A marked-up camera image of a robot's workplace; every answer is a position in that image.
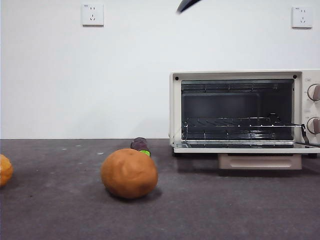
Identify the purple toy eggplant green stem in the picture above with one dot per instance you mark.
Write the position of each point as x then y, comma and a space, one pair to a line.
138, 143

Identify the white oven knob brown grip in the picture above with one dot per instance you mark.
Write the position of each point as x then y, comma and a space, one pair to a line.
313, 125
313, 92

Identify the white Toshiba toaster oven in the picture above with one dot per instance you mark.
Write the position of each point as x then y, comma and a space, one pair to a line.
175, 112

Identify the yellow corn cob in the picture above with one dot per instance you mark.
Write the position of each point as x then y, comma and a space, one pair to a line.
5, 172

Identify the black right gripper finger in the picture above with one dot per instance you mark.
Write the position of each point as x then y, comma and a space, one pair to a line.
187, 4

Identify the white wall power socket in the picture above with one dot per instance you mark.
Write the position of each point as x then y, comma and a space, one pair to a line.
93, 15
302, 17

